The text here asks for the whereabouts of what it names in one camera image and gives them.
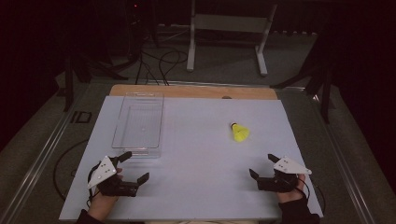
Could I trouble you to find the clear plastic container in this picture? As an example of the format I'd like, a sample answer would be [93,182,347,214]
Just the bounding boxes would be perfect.
[110,91,165,160]

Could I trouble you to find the black floor cables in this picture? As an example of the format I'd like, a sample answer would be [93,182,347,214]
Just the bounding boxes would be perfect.
[134,49,190,87]

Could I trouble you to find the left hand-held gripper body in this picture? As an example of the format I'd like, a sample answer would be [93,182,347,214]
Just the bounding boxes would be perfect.
[87,155,140,198]

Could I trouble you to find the white metal stand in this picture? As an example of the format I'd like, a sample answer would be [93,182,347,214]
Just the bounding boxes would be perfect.
[186,0,278,77]

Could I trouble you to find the yellow shuttlecock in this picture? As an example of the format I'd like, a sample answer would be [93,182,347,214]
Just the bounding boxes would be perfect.
[230,121,251,144]

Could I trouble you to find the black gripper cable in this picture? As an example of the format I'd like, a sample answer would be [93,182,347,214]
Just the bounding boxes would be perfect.
[52,138,94,208]
[298,177,327,217]

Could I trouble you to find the black stand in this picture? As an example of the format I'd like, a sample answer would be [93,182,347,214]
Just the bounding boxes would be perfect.
[63,50,129,113]
[270,29,335,125]

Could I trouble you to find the metal floor rail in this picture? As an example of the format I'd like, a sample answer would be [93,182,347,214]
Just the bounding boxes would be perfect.
[0,83,92,224]
[307,90,376,224]

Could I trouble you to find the person's left hand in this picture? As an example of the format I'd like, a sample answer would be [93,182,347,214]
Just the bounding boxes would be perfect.
[87,189,120,221]

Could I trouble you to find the white table board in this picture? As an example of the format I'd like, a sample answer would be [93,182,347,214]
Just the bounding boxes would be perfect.
[58,95,324,223]

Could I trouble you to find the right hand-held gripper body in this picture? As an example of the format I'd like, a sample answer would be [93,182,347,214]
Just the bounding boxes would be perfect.
[256,156,313,192]

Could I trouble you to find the person's right hand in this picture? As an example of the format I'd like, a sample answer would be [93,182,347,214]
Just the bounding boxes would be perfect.
[276,174,308,204]

